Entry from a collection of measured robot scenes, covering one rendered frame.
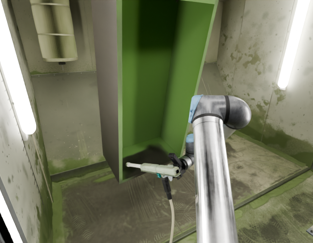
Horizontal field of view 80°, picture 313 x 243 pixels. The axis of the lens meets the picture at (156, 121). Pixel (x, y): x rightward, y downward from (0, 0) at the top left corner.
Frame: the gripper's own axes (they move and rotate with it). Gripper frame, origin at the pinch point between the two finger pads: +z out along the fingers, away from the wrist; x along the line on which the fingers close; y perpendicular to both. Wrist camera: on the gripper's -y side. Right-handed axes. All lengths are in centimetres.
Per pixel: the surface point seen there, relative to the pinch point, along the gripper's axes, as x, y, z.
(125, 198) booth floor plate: 74, 41, -14
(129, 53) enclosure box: 20, -79, -16
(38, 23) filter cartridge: 107, -135, 5
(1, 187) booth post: 12, -26, 69
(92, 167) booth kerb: 125, 14, -13
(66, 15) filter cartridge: 95, -139, -17
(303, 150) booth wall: -41, 55, -193
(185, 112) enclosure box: 9, -29, -49
